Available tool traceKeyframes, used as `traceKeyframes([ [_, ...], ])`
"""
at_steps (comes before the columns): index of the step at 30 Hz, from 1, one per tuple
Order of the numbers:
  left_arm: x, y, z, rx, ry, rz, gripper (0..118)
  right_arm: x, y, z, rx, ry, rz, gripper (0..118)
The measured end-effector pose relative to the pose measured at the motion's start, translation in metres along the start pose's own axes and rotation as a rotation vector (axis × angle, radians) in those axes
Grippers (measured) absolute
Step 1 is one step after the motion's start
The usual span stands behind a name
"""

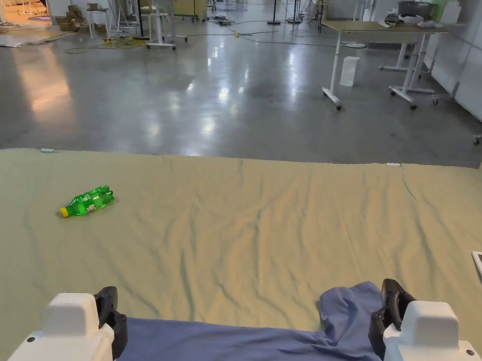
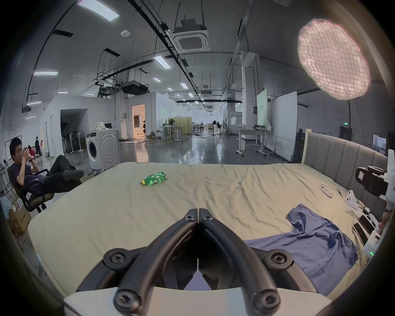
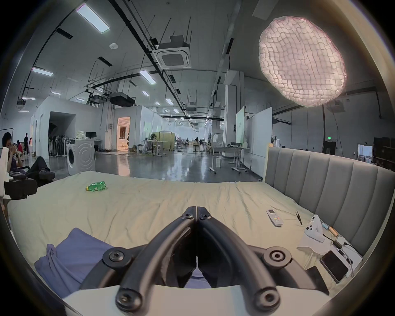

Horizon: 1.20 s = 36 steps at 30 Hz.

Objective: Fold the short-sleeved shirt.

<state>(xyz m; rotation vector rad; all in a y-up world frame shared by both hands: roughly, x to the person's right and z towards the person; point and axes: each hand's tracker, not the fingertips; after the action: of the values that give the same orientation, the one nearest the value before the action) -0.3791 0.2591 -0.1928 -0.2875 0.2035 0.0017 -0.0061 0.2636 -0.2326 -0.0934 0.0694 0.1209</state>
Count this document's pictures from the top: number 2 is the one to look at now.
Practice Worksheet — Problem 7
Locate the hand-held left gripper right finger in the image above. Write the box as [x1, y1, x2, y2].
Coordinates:
[199, 208, 319, 315]

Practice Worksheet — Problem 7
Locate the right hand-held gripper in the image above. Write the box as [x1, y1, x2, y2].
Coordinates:
[355, 149, 395, 211]

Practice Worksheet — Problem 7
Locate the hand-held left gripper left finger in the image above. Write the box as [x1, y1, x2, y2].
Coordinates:
[76, 208, 199, 315]

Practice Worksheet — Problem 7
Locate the person's right hand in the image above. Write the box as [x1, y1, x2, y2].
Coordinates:
[379, 209, 394, 236]

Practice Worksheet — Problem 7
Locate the white hand controller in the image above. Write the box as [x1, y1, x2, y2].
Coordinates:
[345, 190, 360, 213]

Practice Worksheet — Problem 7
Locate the black phone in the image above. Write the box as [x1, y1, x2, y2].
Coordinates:
[352, 222, 369, 245]
[360, 214, 376, 233]

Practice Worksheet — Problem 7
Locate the bed with beige sheet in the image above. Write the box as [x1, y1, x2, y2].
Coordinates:
[27, 162, 371, 300]

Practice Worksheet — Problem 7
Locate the grey padded headboard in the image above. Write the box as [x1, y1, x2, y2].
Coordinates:
[301, 129, 391, 218]

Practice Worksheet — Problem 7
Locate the green plastic bottle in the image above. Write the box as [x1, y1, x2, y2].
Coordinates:
[141, 172, 166, 186]

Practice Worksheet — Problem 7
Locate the blue shirt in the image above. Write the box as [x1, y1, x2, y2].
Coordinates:
[245, 204, 359, 297]

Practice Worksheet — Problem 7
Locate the white table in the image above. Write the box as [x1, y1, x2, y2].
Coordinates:
[160, 123, 187, 142]
[235, 125, 275, 157]

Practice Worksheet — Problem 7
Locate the white washing machine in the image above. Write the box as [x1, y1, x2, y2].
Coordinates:
[85, 122, 121, 171]

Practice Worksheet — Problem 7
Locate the round studio lamp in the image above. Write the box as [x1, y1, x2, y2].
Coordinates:
[297, 19, 371, 130]

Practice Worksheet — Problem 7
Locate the group of standing fans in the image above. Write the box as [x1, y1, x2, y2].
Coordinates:
[62, 131, 86, 154]

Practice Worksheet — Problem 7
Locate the black office chair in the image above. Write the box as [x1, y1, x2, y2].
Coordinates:
[8, 167, 56, 213]

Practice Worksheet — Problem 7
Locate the cardboard carton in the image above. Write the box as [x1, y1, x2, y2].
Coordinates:
[8, 201, 31, 237]

